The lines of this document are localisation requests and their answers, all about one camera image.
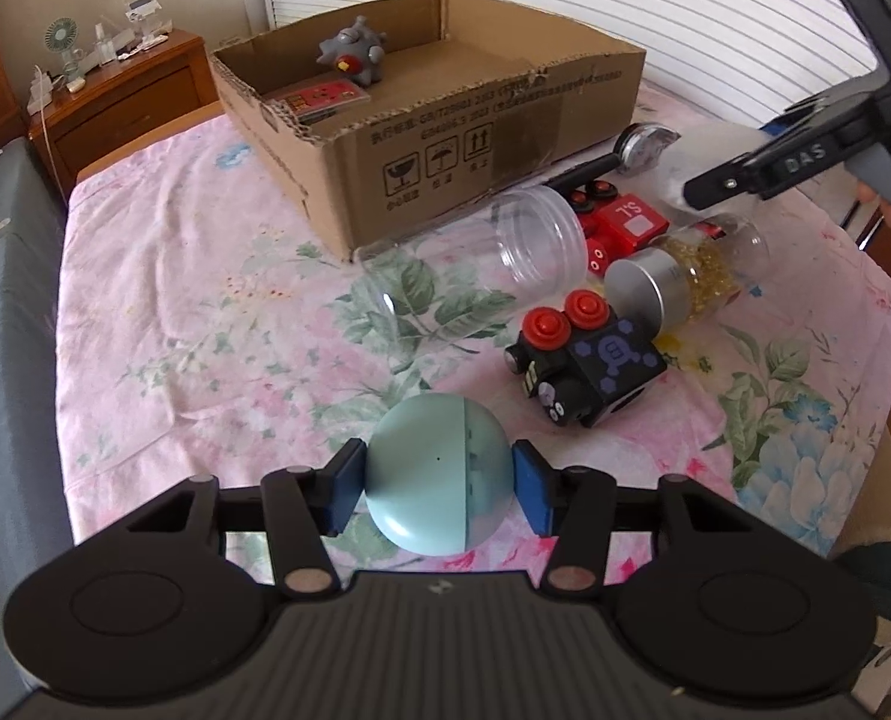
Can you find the dark cloth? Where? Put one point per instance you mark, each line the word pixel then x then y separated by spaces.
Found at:
pixel 884 577

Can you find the red card pack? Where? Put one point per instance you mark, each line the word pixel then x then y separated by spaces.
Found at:
pixel 321 96

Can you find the pink floral sheet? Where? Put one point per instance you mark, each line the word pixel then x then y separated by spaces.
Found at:
pixel 213 277

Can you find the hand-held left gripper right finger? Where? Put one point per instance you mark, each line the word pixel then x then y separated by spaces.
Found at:
pixel 535 491

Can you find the wooden nightstand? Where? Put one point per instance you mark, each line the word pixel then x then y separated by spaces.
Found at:
pixel 130 94

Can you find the white translucent plastic container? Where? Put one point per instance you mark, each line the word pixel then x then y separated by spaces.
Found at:
pixel 715 150

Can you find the blue-grey bed sheet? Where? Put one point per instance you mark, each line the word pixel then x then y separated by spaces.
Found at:
pixel 10 352

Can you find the clear plastic jar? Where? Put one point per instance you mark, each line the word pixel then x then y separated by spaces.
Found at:
pixel 490 255

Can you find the red toy train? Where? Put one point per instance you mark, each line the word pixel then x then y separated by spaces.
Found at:
pixel 625 221

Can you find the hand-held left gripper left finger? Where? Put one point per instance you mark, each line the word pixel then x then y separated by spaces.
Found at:
pixel 344 491

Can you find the small green desk fan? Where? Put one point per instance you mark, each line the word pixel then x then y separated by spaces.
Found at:
pixel 60 36

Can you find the black toy train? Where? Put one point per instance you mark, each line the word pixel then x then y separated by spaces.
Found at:
pixel 603 360

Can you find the brown cardboard box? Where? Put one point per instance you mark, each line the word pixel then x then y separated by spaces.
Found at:
pixel 430 142

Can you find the teal egg-shaped capsule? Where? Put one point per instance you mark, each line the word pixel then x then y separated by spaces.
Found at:
pixel 430 476

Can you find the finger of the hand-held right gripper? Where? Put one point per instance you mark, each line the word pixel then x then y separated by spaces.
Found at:
pixel 719 184
pixel 801 111

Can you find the grey round toy figure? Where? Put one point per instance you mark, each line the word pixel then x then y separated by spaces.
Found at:
pixel 351 52

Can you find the phone on clear stand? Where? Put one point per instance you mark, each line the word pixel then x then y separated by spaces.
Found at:
pixel 144 13

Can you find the white power strip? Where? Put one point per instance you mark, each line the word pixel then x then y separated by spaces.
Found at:
pixel 40 90

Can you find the small clear bottle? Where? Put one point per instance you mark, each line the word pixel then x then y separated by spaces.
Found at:
pixel 101 36

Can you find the capsule jar with silver lid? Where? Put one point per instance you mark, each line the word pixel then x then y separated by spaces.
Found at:
pixel 648 285

